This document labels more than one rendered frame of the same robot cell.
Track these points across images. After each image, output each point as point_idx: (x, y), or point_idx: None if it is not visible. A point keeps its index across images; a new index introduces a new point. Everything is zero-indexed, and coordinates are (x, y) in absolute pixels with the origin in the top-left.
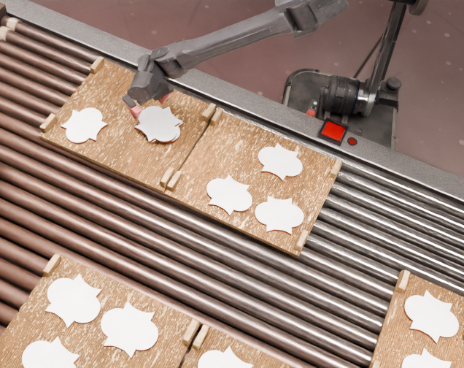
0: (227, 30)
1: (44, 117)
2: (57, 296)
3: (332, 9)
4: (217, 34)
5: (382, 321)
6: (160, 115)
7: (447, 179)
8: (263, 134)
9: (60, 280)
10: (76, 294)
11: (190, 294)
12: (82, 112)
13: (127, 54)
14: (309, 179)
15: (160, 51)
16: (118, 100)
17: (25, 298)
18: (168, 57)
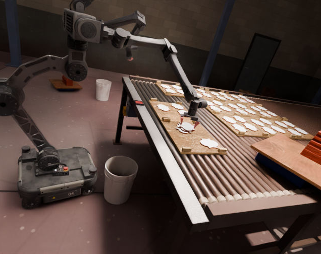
0: (181, 71)
1: (219, 157)
2: (243, 130)
3: (165, 47)
4: (182, 74)
5: (177, 97)
6: (183, 126)
7: (131, 89)
8: (158, 111)
9: (241, 130)
10: (238, 127)
11: (210, 116)
12: (206, 145)
13: (165, 149)
14: (161, 104)
15: (194, 92)
16: (189, 140)
17: (250, 137)
18: (195, 89)
